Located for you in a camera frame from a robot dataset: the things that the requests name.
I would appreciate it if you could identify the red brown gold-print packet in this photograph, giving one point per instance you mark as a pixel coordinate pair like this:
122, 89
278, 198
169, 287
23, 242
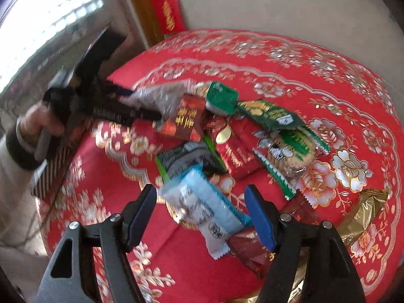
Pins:
184, 120

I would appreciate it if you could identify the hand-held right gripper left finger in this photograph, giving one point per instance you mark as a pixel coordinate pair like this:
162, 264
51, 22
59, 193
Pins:
143, 210

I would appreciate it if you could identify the gold foil snack packet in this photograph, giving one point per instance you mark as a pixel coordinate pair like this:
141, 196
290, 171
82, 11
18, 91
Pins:
366, 214

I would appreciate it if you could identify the wooden door frame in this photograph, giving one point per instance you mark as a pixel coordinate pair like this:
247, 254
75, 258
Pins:
142, 6

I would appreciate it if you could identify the dark red gold-oval snack packet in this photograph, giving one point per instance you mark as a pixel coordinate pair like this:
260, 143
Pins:
235, 151

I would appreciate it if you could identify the dark green snack packet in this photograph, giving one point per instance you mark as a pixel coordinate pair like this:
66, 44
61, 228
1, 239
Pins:
268, 113

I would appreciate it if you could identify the green lid jelly cup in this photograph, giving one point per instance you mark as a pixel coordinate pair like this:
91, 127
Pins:
221, 97

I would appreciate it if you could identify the bright window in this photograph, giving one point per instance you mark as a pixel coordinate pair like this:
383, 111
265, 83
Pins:
41, 15

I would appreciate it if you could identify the red gold-print wall poster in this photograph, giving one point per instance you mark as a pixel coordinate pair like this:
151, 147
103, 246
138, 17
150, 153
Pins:
167, 9

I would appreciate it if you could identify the striped-sided paper tray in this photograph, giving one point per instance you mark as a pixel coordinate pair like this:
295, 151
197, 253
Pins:
55, 167

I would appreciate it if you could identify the green clear cookie packet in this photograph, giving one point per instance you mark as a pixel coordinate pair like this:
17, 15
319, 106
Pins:
290, 154

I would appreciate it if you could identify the red floral tablecloth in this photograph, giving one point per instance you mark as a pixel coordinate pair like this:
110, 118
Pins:
315, 79

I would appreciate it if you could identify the person's left hand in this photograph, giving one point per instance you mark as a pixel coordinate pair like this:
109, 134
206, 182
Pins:
38, 120

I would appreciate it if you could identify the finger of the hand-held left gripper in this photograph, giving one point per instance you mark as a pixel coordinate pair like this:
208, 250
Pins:
121, 91
126, 113

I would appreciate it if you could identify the blue white snack packet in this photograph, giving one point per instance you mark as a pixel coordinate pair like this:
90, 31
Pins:
205, 202

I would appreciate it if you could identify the clear silver snack packet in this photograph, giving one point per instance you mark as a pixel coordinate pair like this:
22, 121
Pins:
157, 96

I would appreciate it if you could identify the person's left forearm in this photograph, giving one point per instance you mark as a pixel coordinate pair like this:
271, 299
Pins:
17, 154

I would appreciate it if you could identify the black green snack packet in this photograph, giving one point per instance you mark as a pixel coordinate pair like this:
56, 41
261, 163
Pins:
189, 159

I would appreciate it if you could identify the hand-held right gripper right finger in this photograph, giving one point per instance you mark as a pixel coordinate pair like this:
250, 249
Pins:
260, 219

